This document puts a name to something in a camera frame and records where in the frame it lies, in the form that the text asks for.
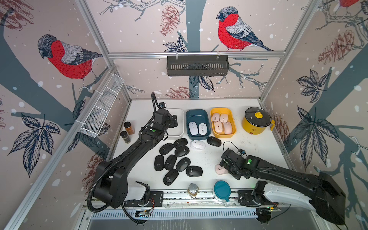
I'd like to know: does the pink mouse bottom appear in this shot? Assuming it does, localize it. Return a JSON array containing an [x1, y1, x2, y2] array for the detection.
[[215, 164, 228, 175]]

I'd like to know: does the white mouse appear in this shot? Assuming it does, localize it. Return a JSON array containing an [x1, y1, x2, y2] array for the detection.
[[190, 140, 206, 150], [198, 123, 207, 136], [188, 122, 198, 136]]

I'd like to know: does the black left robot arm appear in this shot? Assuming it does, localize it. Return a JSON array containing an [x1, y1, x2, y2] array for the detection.
[[87, 109, 178, 213]]

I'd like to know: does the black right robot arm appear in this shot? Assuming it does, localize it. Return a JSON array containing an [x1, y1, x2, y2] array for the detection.
[[219, 149, 346, 225]]

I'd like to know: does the white storage box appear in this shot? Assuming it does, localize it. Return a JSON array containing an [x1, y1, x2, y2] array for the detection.
[[167, 108, 185, 139]]

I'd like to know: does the teal storage box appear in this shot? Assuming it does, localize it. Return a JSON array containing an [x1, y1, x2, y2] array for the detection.
[[186, 109, 211, 140]]

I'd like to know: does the yellow storage box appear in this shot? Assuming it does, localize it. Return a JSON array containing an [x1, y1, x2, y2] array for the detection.
[[210, 107, 236, 139]]

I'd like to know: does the black mouse top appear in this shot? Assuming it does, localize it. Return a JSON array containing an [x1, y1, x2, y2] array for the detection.
[[173, 138, 188, 149]]

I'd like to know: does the teal round lid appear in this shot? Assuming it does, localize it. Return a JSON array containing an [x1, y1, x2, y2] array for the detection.
[[212, 181, 232, 207]]

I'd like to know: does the brown spice jar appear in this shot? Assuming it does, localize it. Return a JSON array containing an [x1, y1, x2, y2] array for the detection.
[[124, 121, 135, 135]]

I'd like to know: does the dark spice jar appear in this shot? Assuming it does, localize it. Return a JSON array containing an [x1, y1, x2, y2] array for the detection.
[[120, 131, 131, 144]]

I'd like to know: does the white mouse top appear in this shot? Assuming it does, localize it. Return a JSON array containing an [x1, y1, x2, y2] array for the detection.
[[190, 140, 206, 150]]

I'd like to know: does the yellow electric cooking pot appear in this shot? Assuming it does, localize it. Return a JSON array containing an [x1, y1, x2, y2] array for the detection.
[[241, 116, 275, 135]]

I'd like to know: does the glass pot lid yellow knob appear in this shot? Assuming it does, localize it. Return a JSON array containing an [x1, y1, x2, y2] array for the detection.
[[244, 107, 272, 127]]

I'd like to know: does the small glass bottle metal cap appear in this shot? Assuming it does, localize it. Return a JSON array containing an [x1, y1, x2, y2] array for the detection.
[[187, 183, 199, 198]]

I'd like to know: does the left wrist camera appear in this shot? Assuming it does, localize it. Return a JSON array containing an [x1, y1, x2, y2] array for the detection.
[[159, 102, 166, 109]]

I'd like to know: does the black hanging wire basket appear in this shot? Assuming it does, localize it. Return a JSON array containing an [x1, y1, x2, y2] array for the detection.
[[166, 56, 230, 77]]

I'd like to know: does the white wire mesh shelf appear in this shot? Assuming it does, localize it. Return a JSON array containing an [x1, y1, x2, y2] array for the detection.
[[79, 72, 124, 138]]

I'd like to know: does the aluminium mounting rail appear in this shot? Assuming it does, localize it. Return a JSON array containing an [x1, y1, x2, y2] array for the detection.
[[90, 183, 316, 221]]

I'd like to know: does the black corrugated cable conduit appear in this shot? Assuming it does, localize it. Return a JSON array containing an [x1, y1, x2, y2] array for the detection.
[[86, 92, 162, 213]]

